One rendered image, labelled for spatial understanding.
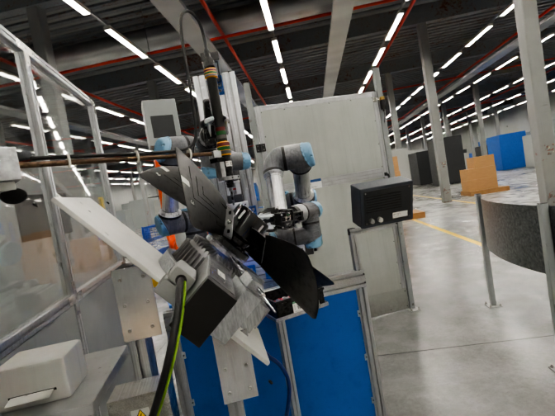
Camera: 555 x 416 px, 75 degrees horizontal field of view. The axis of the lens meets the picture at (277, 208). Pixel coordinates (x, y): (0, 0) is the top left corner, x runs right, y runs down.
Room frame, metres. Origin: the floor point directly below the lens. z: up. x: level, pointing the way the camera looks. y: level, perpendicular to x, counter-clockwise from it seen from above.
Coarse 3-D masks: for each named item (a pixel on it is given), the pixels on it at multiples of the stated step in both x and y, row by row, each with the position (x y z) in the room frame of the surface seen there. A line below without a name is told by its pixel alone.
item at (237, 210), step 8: (240, 208) 1.08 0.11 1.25; (248, 208) 1.07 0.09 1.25; (248, 216) 1.06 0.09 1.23; (256, 216) 1.06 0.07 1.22; (240, 224) 1.06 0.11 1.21; (248, 224) 1.06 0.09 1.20; (256, 224) 1.06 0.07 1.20; (264, 224) 1.08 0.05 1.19; (240, 232) 1.05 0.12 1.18; (248, 232) 1.06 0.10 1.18; (264, 232) 1.10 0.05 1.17; (224, 240) 1.04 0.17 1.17; (232, 240) 1.06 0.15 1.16; (240, 240) 1.07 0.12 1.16; (248, 240) 1.06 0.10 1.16; (232, 248) 1.03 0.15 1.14; (240, 248) 1.07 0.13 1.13; (240, 256) 1.05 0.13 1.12; (248, 256) 1.08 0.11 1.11
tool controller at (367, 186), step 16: (400, 176) 1.72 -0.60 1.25; (352, 192) 1.68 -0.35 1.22; (368, 192) 1.59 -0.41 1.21; (384, 192) 1.61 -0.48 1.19; (400, 192) 1.63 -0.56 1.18; (352, 208) 1.71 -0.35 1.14; (368, 208) 1.61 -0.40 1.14; (384, 208) 1.63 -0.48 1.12; (400, 208) 1.65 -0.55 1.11; (368, 224) 1.63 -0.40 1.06; (384, 224) 1.65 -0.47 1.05
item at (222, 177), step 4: (212, 152) 1.16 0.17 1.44; (216, 152) 1.17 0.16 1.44; (220, 152) 1.17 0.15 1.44; (212, 156) 1.16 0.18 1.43; (216, 156) 1.16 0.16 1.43; (220, 156) 1.17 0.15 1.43; (212, 160) 1.17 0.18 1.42; (216, 160) 1.16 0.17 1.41; (220, 160) 1.16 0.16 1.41; (224, 160) 1.18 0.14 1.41; (216, 164) 1.18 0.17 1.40; (220, 164) 1.17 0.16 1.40; (224, 164) 1.18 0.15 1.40; (216, 168) 1.18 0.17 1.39; (220, 168) 1.17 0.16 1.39; (224, 168) 1.18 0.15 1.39; (216, 172) 1.19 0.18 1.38; (220, 172) 1.17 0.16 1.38; (224, 172) 1.18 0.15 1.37; (216, 176) 1.19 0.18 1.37; (220, 176) 1.18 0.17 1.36; (224, 176) 1.17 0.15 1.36; (228, 176) 1.17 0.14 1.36; (232, 176) 1.17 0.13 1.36; (236, 176) 1.18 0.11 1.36; (220, 180) 1.18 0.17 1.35; (224, 180) 1.17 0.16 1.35
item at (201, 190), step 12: (180, 156) 0.87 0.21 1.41; (180, 168) 0.83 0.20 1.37; (192, 168) 0.90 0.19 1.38; (192, 180) 0.87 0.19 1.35; (204, 180) 0.94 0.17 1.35; (192, 192) 0.84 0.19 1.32; (204, 192) 0.90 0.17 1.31; (216, 192) 0.98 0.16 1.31; (204, 204) 0.88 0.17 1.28; (216, 204) 0.96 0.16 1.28; (192, 216) 0.79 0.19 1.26; (204, 216) 0.87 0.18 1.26; (216, 216) 0.95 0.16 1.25; (204, 228) 0.86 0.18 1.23; (216, 228) 0.94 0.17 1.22
